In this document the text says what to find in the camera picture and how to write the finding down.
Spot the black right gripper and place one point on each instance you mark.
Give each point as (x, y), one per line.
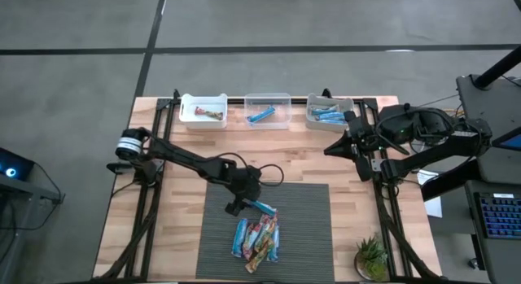
(364, 137)

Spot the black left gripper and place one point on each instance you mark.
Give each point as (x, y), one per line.
(244, 186)

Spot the green and red granola bar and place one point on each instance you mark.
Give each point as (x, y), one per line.
(209, 113)

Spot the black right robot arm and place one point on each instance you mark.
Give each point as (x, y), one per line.
(439, 149)

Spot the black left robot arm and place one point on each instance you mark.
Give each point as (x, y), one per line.
(183, 158)

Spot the red and blue granola bar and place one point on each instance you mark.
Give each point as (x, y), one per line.
(249, 245)

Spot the orange and green granola bar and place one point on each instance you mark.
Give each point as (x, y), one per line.
(256, 263)

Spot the light grey plastic bin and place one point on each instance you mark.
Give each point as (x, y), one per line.
(329, 101)

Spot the clear plastic bin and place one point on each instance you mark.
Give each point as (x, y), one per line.
(281, 121)

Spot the grey woven placemat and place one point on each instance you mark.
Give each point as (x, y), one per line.
(309, 235)

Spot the white paper sheet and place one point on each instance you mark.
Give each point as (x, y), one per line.
(434, 206)

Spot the black support beam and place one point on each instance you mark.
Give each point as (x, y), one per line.
(447, 182)

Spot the potted succulent plant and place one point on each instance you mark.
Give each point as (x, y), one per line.
(372, 259)

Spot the black computer desk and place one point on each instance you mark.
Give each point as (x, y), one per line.
(488, 113)

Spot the tablet screen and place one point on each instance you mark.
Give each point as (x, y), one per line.
(510, 142)

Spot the black computer keyboard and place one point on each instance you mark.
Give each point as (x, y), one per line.
(500, 215)

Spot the black pole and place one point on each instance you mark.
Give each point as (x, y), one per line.
(500, 68)

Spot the black keyboard tray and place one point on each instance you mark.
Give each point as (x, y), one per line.
(504, 259)

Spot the grey equipment cart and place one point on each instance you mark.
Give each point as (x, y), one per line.
(36, 190)

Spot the black computer with blue light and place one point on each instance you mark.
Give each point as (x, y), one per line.
(20, 162)

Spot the black aluminium table frame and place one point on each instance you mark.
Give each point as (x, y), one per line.
(299, 101)

